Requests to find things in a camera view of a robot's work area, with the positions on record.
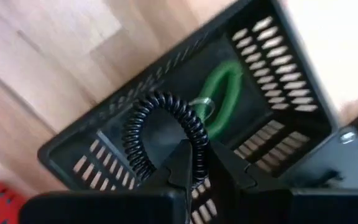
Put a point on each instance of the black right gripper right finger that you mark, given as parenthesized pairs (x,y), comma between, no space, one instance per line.
(235,186)

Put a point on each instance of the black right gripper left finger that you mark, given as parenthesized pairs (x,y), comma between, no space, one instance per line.
(176,174)

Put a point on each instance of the black coil wristband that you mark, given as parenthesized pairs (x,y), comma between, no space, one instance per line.
(135,133)

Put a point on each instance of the green coil wristband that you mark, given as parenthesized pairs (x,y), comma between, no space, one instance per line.
(232,90)

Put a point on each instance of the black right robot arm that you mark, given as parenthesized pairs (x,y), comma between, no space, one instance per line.
(322,161)

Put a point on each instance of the black plastic basket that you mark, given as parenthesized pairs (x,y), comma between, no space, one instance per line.
(179,71)

